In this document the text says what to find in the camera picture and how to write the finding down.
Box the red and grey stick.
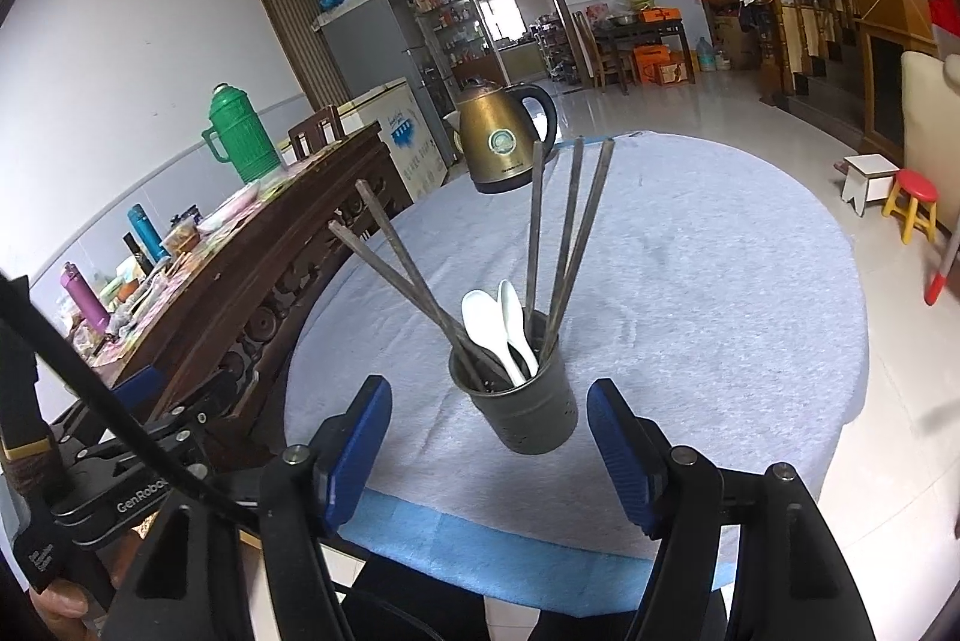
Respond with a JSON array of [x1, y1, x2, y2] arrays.
[[923, 227, 960, 308]]

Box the wooden staircase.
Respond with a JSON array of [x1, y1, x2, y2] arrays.
[[757, 0, 940, 164]]

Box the golden electric kettle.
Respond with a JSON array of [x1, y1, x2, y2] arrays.
[[456, 78, 558, 197]]

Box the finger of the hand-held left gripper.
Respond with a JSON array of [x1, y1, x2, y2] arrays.
[[109, 365, 170, 398], [147, 371, 242, 456]]

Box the cream sofa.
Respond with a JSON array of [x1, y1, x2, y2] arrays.
[[899, 49, 960, 216]]

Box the blue bottle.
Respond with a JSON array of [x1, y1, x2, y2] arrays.
[[127, 203, 170, 264]]

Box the small white stool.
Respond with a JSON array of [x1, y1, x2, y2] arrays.
[[843, 154, 902, 217]]

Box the white spoon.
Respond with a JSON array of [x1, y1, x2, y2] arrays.
[[496, 279, 540, 379], [460, 289, 530, 387]]

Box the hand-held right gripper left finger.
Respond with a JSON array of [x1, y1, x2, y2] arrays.
[[97, 375, 395, 641]]

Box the green thermos jug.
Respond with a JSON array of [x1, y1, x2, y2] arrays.
[[202, 82, 283, 185]]

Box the dark wooden side table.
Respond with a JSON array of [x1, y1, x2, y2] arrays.
[[588, 15, 692, 89]]

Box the purple bottle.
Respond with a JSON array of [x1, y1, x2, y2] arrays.
[[61, 261, 110, 332]]

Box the carved dark wooden sideboard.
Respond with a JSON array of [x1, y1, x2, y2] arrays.
[[73, 120, 415, 428]]

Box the red and yellow stool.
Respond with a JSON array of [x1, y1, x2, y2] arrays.
[[880, 168, 941, 245]]

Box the grey tablecloth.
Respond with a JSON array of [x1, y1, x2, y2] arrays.
[[283, 131, 872, 564]]

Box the blue foam mat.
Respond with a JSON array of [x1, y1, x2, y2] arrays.
[[336, 489, 737, 598]]

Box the grey refrigerator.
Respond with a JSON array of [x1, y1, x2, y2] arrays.
[[313, 0, 460, 164]]

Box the person's left hand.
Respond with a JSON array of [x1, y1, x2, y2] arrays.
[[28, 579, 92, 624]]

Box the brown wooden door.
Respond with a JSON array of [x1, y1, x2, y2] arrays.
[[241, 0, 355, 112]]

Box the dark perforated utensil holder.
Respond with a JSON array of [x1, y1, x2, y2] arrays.
[[448, 309, 581, 455]]

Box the wooden chair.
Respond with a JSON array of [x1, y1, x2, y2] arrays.
[[288, 104, 347, 164]]

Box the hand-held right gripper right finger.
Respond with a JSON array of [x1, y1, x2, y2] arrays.
[[585, 378, 878, 641]]

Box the white chest freezer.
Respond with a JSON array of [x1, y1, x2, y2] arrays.
[[336, 76, 452, 201]]

